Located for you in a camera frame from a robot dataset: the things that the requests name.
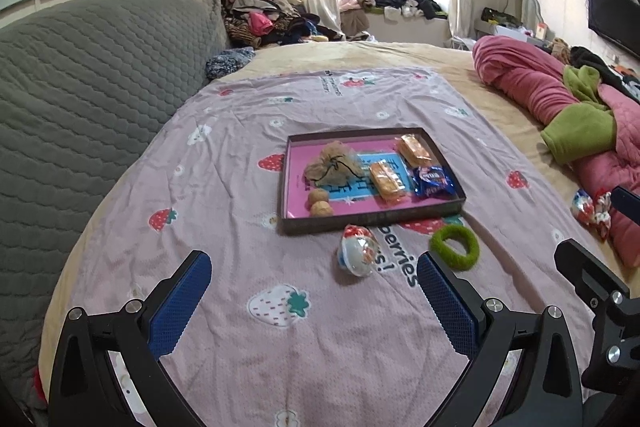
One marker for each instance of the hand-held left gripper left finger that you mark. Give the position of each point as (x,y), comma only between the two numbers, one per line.
(180,302)

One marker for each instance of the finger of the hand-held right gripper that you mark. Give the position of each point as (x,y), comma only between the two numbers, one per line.
(627,199)
(585,272)

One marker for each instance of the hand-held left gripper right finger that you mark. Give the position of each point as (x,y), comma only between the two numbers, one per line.
(445,302)

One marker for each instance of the blue cookie packet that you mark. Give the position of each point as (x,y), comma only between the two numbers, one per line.
(432,181)

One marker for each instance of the clear cake packet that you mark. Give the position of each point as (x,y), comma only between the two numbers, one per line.
(415,149)
(387,181)

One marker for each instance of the walnut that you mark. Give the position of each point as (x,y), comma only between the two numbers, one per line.
(321,209)
(317,196)

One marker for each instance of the shallow dark box pink inside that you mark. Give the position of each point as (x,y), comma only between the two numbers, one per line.
(300,157)

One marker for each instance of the red white candy wrapper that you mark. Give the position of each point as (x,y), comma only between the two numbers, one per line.
(601,214)

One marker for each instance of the red white snack packet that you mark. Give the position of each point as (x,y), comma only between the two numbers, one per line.
(582,207)

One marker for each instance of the green fleece blanket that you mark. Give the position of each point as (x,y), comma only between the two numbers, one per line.
(580,132)

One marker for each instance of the pink strawberry printed blanket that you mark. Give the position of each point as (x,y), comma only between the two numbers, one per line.
(250,257)

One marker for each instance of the clear toy egg capsule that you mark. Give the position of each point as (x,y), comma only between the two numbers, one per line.
(360,252)

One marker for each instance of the black clothing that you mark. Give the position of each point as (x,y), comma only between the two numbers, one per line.
(595,62)

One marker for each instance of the pink quilt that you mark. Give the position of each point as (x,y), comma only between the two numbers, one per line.
(525,77)

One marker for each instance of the black television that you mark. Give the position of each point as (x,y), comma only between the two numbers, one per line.
(615,19)

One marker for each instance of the white desk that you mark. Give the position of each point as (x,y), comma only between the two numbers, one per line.
(492,32)

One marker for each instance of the grey quilted headboard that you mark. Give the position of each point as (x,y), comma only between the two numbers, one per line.
(75,107)

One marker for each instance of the dark bag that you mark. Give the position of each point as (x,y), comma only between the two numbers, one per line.
(500,16)

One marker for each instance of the blue patterned cloth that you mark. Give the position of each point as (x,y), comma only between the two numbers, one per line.
(227,62)

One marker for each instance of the beige bed sheet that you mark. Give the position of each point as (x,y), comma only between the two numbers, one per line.
(425,57)

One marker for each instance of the white window bench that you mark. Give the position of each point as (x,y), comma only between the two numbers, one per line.
(410,32)

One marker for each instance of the pile of mixed clothes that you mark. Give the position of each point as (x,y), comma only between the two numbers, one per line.
(260,19)

